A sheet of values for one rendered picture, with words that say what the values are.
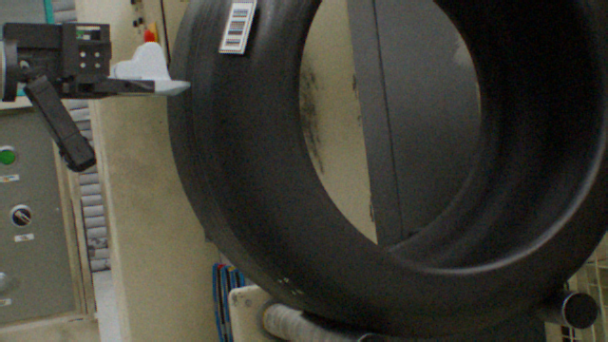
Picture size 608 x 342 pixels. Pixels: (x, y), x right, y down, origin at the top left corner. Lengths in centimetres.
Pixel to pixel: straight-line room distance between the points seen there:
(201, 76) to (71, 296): 76
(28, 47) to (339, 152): 57
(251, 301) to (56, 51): 50
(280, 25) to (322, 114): 44
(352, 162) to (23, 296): 61
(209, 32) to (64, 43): 16
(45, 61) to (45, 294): 73
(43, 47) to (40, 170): 67
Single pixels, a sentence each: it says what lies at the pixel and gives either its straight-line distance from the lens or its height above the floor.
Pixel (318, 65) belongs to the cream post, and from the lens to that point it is 171.
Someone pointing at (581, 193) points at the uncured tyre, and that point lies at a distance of 145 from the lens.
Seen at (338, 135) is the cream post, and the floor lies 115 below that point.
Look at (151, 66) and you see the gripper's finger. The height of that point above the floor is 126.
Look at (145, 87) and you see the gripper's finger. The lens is 133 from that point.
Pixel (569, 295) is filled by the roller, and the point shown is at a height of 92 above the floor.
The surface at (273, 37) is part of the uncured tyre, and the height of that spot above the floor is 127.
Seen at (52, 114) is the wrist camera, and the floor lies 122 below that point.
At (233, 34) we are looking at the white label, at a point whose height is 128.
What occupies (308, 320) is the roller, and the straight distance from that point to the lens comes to 150.
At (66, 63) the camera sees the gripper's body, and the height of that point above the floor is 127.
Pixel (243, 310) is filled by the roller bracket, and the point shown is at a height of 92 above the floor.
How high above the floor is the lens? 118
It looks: 3 degrees down
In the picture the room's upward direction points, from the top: 7 degrees counter-clockwise
